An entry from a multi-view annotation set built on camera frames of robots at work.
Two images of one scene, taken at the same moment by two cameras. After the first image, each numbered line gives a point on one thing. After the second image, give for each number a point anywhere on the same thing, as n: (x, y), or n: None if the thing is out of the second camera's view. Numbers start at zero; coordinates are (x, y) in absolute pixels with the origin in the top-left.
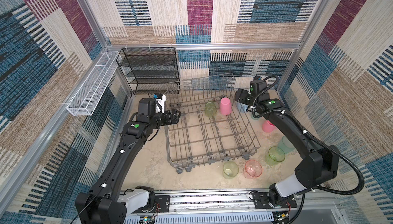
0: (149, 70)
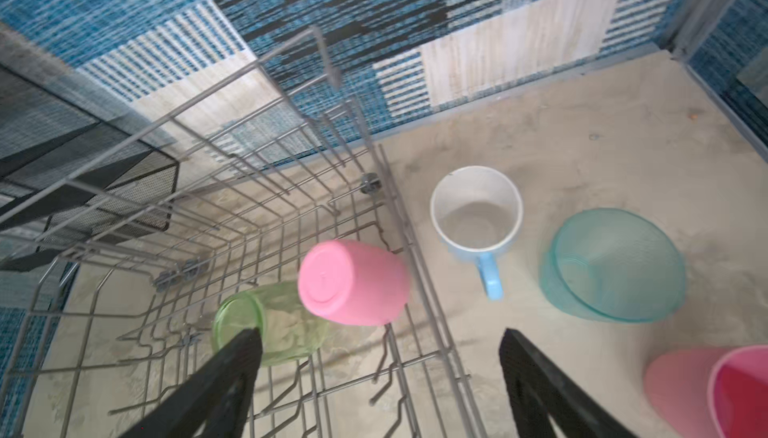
0: (73, 175)
